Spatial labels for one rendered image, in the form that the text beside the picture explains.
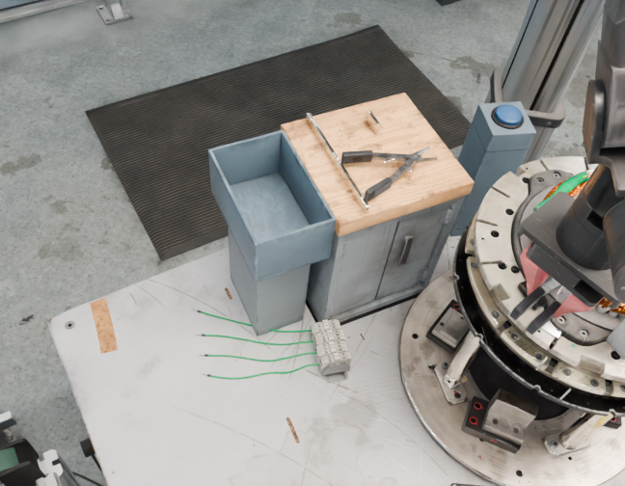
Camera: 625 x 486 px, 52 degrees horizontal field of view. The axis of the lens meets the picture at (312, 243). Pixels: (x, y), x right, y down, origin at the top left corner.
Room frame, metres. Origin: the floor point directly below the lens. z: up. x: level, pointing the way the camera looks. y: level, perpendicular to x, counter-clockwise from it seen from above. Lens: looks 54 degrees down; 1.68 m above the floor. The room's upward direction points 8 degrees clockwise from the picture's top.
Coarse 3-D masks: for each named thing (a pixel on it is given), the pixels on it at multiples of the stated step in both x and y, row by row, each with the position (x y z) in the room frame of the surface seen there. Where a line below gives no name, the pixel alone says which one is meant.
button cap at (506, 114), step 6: (498, 108) 0.77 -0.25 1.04; (504, 108) 0.77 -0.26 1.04; (510, 108) 0.77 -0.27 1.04; (516, 108) 0.77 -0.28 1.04; (498, 114) 0.76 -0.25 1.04; (504, 114) 0.76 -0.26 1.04; (510, 114) 0.76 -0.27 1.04; (516, 114) 0.76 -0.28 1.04; (498, 120) 0.75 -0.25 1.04; (504, 120) 0.75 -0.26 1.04; (510, 120) 0.75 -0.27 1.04; (516, 120) 0.75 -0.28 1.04
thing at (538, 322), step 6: (552, 306) 0.33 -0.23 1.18; (558, 306) 0.34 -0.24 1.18; (546, 312) 0.33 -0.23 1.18; (552, 312) 0.33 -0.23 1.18; (534, 318) 0.32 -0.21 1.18; (540, 318) 0.32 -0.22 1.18; (546, 318) 0.32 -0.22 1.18; (534, 324) 0.31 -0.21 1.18; (540, 324) 0.31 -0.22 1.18; (528, 330) 0.31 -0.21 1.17; (534, 330) 0.31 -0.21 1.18
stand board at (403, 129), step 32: (288, 128) 0.64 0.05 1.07; (320, 128) 0.65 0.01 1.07; (352, 128) 0.66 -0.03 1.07; (384, 128) 0.67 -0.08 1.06; (416, 128) 0.68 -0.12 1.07; (320, 160) 0.59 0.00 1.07; (384, 160) 0.61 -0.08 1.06; (448, 160) 0.62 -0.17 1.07; (320, 192) 0.54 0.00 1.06; (384, 192) 0.55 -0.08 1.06; (416, 192) 0.56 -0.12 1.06; (448, 192) 0.57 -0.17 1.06; (352, 224) 0.50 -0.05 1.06
